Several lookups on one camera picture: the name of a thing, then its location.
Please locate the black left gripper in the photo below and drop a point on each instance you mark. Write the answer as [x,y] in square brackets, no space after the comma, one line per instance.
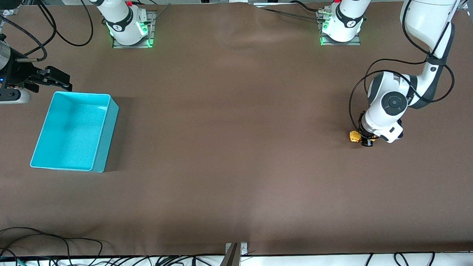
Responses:
[364,136]

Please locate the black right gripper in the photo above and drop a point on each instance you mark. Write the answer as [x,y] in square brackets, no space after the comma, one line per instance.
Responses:
[18,72]

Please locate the yellow beetle toy car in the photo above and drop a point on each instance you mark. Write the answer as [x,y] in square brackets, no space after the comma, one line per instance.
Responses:
[354,136]

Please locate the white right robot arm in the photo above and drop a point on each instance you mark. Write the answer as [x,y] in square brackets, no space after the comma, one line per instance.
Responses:
[122,22]

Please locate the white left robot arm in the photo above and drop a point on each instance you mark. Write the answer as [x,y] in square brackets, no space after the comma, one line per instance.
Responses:
[389,104]

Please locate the turquoise plastic bin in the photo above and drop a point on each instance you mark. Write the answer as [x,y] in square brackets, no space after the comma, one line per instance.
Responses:
[75,130]

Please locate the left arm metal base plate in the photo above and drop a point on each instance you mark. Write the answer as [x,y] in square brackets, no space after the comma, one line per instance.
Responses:
[355,43]

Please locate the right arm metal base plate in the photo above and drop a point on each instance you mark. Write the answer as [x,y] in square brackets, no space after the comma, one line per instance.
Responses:
[152,33]

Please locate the small metal mounting bracket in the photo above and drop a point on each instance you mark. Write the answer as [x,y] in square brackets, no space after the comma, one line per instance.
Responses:
[244,249]

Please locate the small aluminium corner bracket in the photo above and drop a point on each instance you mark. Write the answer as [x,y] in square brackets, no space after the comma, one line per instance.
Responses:
[465,5]

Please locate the grey metal post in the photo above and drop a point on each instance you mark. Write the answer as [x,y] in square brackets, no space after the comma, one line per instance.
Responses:
[230,263]

